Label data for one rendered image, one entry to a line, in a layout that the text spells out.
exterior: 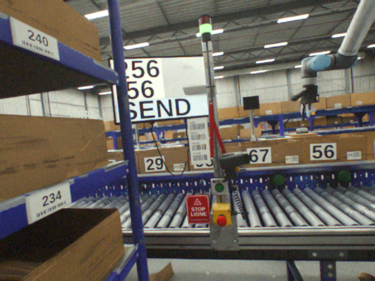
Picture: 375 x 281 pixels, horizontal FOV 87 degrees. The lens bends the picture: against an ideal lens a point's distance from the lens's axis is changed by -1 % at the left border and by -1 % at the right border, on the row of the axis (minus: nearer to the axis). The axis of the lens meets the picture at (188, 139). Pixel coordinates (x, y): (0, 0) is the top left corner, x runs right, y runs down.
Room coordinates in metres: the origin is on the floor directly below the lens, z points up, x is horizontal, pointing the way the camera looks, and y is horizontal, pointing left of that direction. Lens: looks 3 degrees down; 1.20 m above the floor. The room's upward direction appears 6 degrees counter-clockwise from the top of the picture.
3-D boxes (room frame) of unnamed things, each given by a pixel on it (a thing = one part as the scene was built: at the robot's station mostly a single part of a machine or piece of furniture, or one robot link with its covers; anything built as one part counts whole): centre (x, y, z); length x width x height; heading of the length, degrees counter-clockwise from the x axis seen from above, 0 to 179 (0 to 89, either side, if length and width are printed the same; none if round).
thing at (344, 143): (1.44, -0.97, 0.96); 0.39 x 0.29 x 0.17; 80
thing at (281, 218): (1.07, -0.43, 0.72); 0.52 x 0.05 x 0.05; 170
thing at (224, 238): (0.85, -0.11, 1.11); 0.12 x 0.05 x 0.88; 80
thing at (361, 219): (1.02, -0.75, 0.72); 0.52 x 0.05 x 0.05; 170
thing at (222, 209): (0.79, -0.14, 0.84); 0.15 x 0.09 x 0.07; 80
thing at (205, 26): (0.85, -0.11, 1.62); 0.05 x 0.05 x 0.06
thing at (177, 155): (1.64, 0.19, 0.96); 0.39 x 0.29 x 0.17; 80
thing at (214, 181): (0.82, -0.11, 0.95); 0.07 x 0.03 x 0.07; 80
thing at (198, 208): (0.84, -0.04, 0.85); 0.16 x 0.01 x 0.13; 80
